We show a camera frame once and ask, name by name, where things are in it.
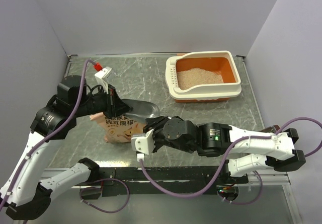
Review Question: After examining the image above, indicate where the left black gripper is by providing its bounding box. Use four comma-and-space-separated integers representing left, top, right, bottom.
72, 84, 133, 119

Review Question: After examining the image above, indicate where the metal litter scoop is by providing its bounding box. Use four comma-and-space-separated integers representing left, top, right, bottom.
123, 99, 160, 124

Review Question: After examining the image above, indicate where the pink cat litter bag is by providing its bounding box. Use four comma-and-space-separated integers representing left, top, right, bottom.
90, 112, 145, 143

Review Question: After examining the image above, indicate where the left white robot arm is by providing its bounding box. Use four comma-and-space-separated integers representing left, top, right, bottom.
1, 75, 133, 220

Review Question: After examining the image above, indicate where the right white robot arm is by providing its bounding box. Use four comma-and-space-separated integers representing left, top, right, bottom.
135, 116, 306, 183

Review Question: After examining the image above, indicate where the cream orange litter box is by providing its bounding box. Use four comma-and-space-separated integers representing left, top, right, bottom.
165, 51, 242, 103

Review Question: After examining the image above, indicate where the brown dustpan brush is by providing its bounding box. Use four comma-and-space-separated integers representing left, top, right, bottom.
261, 125, 280, 133

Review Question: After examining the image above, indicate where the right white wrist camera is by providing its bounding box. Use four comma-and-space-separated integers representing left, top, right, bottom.
131, 129, 154, 162

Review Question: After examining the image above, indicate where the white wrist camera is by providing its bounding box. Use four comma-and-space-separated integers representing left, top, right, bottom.
131, 129, 154, 162
93, 62, 116, 92

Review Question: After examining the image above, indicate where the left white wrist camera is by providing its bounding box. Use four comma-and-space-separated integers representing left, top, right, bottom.
93, 62, 116, 92

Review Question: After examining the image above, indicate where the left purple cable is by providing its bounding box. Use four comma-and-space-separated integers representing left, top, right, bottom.
0, 59, 130, 213

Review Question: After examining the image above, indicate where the purple cable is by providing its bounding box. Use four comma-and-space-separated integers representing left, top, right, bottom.
139, 117, 322, 206
0, 59, 130, 213

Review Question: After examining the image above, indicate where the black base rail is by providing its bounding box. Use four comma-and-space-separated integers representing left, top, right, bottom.
80, 166, 250, 199

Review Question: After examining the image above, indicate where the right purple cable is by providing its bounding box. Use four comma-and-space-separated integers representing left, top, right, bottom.
139, 117, 322, 206

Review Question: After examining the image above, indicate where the aluminium frame rail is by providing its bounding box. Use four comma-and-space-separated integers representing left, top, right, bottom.
40, 168, 291, 186

